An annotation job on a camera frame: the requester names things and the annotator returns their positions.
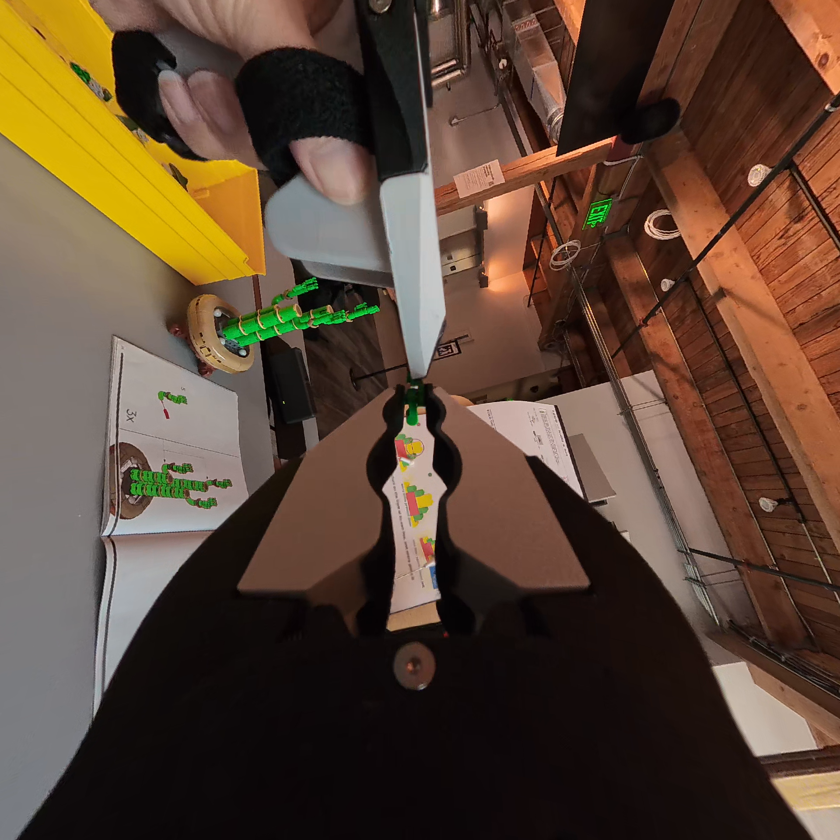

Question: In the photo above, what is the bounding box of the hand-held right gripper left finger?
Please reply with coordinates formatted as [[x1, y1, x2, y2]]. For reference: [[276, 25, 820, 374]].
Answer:
[[236, 385, 404, 637]]

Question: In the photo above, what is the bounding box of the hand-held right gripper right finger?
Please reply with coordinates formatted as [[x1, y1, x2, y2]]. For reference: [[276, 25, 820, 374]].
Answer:
[[423, 384, 590, 637]]

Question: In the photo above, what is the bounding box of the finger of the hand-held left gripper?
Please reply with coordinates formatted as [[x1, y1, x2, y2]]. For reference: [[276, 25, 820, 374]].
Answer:
[[381, 172, 448, 383]]

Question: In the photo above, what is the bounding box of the lego instruction booklet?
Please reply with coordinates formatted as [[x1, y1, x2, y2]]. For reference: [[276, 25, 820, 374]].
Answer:
[[92, 336, 250, 716]]

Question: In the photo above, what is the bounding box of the green lego bamboo model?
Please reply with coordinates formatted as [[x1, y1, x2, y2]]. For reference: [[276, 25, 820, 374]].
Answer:
[[174, 277, 382, 378]]

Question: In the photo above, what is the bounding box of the pile of loose lego pieces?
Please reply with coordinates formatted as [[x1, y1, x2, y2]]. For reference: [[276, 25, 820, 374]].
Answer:
[[69, 59, 191, 191]]

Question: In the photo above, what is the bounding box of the person's left hand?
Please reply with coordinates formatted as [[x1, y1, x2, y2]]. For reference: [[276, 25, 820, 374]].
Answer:
[[92, 0, 376, 206]]

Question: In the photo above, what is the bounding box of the white printed sign board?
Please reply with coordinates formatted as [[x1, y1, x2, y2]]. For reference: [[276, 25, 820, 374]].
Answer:
[[469, 402, 585, 500]]

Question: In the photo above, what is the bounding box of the grey laptop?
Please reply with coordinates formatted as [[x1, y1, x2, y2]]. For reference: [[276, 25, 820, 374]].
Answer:
[[567, 433, 618, 506]]

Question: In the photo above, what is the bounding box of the illustrated poster board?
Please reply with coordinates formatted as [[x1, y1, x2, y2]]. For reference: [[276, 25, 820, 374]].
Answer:
[[390, 407, 442, 614]]

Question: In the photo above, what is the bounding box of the white paper notice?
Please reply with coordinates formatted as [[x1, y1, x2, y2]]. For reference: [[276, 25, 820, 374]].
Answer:
[[453, 161, 505, 198]]

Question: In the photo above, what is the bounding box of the black speaker box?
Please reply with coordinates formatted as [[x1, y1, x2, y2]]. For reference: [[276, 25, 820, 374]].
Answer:
[[262, 346, 319, 426]]

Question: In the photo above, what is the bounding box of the black flat panel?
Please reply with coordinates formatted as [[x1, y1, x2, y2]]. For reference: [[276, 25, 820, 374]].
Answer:
[[554, 0, 683, 157]]

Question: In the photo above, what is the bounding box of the yellow plastic bin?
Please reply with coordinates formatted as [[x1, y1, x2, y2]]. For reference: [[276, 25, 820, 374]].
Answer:
[[0, 0, 266, 286]]

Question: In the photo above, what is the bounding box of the metal air duct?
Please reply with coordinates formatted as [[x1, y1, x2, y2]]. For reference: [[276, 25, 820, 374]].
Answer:
[[512, 13, 565, 132]]

